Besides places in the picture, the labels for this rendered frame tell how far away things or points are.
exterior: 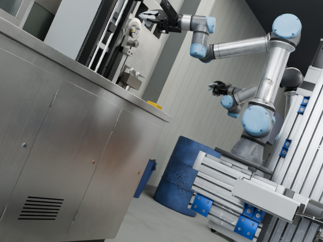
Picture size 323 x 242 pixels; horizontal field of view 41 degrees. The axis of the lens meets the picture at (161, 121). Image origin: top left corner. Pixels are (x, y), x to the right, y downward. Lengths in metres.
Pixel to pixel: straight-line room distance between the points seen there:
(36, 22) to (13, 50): 0.88
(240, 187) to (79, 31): 1.10
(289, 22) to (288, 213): 0.79
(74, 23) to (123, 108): 0.49
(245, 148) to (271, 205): 0.31
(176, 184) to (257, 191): 3.77
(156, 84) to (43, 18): 3.15
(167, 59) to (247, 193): 3.83
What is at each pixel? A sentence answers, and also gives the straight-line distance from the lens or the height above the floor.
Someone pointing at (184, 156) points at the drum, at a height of 0.67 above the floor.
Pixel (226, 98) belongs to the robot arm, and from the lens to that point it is 2.64.
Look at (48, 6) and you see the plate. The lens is 2.47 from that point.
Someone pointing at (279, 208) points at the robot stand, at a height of 0.69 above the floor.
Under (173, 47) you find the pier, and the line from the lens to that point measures 5.51.
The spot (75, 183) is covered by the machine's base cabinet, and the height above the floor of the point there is 0.40.
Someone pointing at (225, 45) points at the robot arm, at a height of 1.28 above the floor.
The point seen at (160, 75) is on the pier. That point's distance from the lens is 5.45.
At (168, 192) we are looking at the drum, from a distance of 5.57.
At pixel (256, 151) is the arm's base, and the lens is 1.99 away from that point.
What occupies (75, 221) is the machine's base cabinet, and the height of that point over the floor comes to 0.21.
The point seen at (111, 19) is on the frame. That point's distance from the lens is 2.14.
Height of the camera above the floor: 0.75
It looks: 2 degrees up
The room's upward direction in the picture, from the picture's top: 23 degrees clockwise
